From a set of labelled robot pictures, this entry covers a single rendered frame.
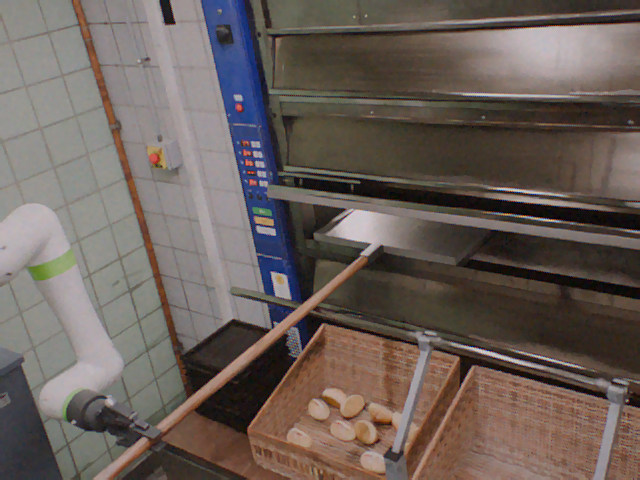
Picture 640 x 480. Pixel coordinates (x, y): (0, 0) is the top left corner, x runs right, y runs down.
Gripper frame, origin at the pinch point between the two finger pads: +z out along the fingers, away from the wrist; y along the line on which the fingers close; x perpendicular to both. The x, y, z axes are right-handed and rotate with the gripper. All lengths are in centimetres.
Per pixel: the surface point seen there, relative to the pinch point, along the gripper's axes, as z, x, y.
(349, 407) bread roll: -10, -82, 54
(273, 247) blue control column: -45, -96, 4
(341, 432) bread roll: -5, -71, 55
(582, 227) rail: 71, -86, -26
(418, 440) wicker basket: 28, -67, 42
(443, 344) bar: 43, -62, 1
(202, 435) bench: -54, -52, 60
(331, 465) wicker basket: 7, -51, 47
